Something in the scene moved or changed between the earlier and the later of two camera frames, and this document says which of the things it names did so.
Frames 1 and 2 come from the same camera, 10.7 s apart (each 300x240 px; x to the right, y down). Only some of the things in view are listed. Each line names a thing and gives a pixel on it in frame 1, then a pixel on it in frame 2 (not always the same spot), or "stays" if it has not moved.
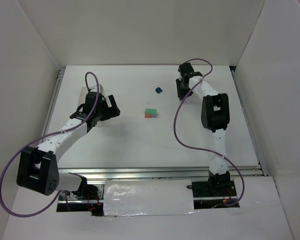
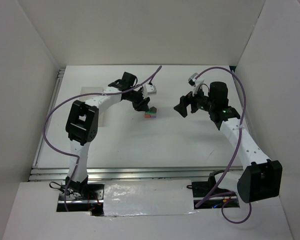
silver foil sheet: [150, 197] stays
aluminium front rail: [155, 173] stays
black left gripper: [107, 110] to [139, 101]
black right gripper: [181, 88] to [190, 102]
